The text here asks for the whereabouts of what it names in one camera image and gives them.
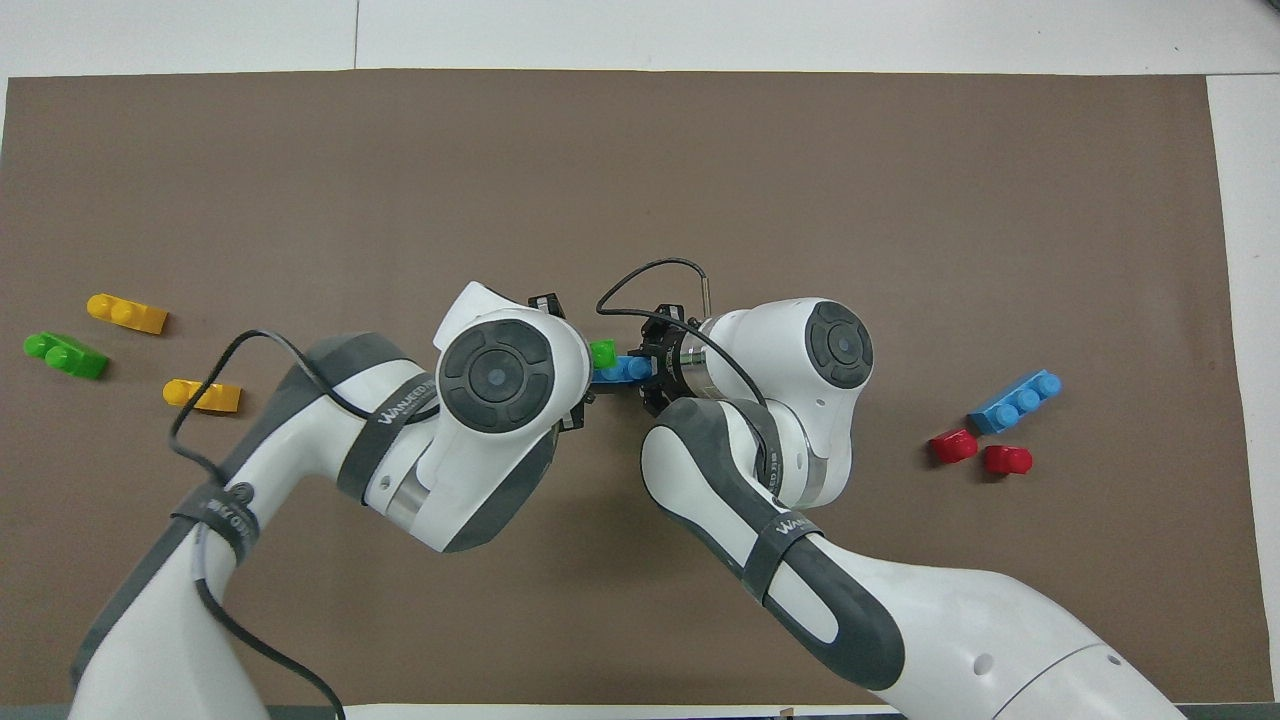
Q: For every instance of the small red toy block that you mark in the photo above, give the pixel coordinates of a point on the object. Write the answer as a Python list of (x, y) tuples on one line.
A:
[(953, 445), (1008, 460)]

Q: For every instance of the green two-stud toy block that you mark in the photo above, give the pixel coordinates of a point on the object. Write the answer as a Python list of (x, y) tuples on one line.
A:
[(603, 354), (65, 355)]

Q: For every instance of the yellow two-stud toy block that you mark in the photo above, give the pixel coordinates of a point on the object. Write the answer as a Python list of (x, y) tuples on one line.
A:
[(200, 395), (125, 313)]

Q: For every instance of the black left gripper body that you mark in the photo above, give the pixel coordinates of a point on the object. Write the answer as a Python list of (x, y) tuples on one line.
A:
[(545, 304)]

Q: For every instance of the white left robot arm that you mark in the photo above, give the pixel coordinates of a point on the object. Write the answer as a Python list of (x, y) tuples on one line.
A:
[(300, 470)]

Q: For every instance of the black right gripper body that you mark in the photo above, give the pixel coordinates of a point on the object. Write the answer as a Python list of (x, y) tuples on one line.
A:
[(672, 330)]

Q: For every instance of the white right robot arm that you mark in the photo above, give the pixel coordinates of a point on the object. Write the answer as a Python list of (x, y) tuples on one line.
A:
[(800, 470)]

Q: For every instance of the brown table mat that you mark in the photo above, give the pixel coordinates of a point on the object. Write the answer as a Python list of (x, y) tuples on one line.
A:
[(700, 180)]

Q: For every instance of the blue three-stud toy block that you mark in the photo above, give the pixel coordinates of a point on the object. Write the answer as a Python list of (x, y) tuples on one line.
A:
[(625, 369), (1015, 400)]

